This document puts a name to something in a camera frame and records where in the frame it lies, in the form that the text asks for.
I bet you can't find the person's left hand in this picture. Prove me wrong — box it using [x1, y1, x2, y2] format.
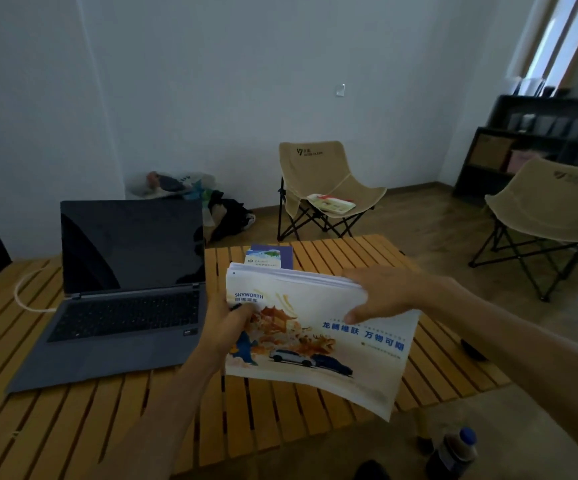
[201, 289, 258, 371]

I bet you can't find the person's right hand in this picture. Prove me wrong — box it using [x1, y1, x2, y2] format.
[341, 267, 449, 325]

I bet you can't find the sorted text document stack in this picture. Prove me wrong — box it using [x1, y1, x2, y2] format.
[224, 262, 422, 423]

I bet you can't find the blue booklet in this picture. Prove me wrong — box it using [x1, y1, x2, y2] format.
[244, 244, 295, 271]

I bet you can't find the colourful illustrated leaflet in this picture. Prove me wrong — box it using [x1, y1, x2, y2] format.
[224, 272, 422, 423]

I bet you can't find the black plastic pot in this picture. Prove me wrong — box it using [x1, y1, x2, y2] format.
[460, 338, 489, 363]

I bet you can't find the grey laptop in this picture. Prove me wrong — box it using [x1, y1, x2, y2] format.
[6, 198, 209, 395]

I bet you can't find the white charging cable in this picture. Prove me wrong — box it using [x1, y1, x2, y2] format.
[12, 267, 59, 315]

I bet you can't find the person's left forearm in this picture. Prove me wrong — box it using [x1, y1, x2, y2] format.
[88, 354, 220, 480]

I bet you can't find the person's right forearm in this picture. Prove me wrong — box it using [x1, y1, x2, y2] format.
[418, 279, 578, 471]

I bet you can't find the wooden slatted table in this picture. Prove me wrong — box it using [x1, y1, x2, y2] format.
[0, 233, 512, 480]

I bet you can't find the person's right black shoe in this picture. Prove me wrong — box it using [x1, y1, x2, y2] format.
[353, 459, 389, 480]

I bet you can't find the red and white booklet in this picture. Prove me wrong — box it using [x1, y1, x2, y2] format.
[306, 193, 357, 217]

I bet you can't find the black shelf unit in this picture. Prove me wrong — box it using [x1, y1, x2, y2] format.
[452, 94, 578, 201]

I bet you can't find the beige folding chair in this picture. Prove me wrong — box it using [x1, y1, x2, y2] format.
[468, 157, 578, 303]
[277, 140, 387, 243]

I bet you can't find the woven storage basket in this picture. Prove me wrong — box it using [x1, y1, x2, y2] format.
[468, 134, 515, 171]

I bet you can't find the dark bottle with blue cap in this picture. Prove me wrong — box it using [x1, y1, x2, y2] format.
[424, 427, 479, 480]

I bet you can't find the pink storage box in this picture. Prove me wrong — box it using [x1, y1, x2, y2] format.
[507, 149, 545, 175]

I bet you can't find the tall narrow window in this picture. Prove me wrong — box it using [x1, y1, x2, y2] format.
[508, 0, 578, 95]

